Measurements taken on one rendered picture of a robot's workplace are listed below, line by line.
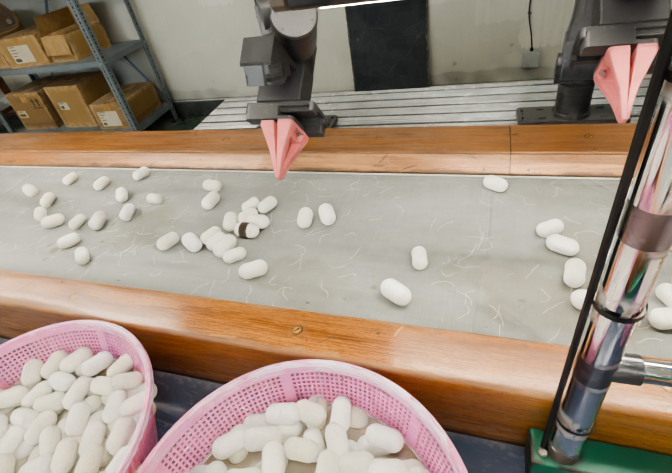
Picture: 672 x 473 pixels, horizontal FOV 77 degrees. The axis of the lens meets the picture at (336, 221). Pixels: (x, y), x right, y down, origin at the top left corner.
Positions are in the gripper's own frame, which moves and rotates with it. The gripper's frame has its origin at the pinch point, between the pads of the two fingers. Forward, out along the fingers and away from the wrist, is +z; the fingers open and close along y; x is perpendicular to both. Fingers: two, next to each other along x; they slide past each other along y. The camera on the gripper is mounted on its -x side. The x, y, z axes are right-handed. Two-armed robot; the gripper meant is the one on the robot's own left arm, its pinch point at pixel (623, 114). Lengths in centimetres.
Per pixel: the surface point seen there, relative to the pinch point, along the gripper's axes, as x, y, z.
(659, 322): -5.7, 1.2, 22.6
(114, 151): 12, -86, 0
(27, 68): 113, -282, -89
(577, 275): -3.2, -4.9, 18.8
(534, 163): 11.7, -7.6, 2.0
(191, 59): 157, -199, -115
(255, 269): -5.3, -40.5, 21.6
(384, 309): -5.6, -23.9, 24.5
